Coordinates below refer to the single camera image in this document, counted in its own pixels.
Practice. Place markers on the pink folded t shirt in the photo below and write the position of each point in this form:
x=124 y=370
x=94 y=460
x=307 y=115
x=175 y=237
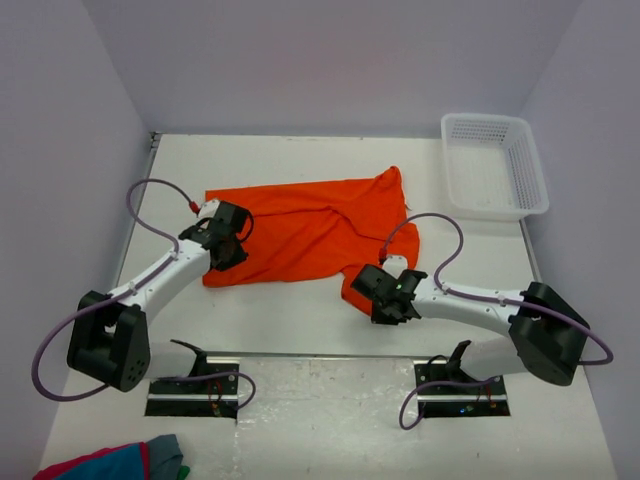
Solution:
x=75 y=462

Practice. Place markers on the teal folded t shirt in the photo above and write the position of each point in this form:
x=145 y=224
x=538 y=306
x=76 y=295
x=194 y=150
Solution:
x=115 y=462

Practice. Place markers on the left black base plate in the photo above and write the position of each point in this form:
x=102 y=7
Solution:
x=217 y=398

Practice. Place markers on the white plastic basket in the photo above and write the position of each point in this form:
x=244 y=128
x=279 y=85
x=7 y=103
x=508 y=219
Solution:
x=492 y=167

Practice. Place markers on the grey folded t shirt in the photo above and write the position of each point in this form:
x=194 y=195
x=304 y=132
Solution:
x=165 y=457

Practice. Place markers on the green folded t shirt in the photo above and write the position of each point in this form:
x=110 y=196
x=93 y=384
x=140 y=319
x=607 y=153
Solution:
x=183 y=472

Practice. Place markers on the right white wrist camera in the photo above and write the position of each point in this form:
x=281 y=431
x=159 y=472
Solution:
x=395 y=264

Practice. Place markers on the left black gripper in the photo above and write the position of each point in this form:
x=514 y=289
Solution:
x=226 y=255

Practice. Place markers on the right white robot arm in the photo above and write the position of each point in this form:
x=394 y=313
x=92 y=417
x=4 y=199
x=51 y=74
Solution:
x=537 y=331

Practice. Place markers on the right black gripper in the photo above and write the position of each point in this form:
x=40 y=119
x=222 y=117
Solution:
x=388 y=310

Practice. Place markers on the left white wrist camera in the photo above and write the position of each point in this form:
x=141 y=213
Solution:
x=208 y=209

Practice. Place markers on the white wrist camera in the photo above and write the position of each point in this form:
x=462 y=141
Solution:
x=395 y=264
x=208 y=209

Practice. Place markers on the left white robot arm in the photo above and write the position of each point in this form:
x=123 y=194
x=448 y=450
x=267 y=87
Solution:
x=110 y=337

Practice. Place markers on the orange t shirt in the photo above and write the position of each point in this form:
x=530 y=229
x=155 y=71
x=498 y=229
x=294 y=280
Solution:
x=310 y=231

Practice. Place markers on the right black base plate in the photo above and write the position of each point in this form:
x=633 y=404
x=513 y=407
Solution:
x=457 y=402

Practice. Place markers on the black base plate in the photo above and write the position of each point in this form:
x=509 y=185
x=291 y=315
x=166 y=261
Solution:
x=457 y=402
x=217 y=398

